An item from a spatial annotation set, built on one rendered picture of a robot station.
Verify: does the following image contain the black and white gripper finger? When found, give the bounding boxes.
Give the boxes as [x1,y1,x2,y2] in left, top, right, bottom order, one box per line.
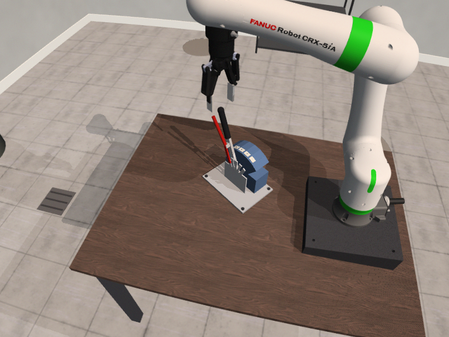
[224,52,240,102]
[201,60,224,112]

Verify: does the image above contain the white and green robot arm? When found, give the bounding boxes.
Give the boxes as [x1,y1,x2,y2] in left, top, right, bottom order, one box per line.
[186,0,419,228]

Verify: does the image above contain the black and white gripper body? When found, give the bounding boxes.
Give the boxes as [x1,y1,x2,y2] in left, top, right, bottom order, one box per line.
[208,39,235,71]

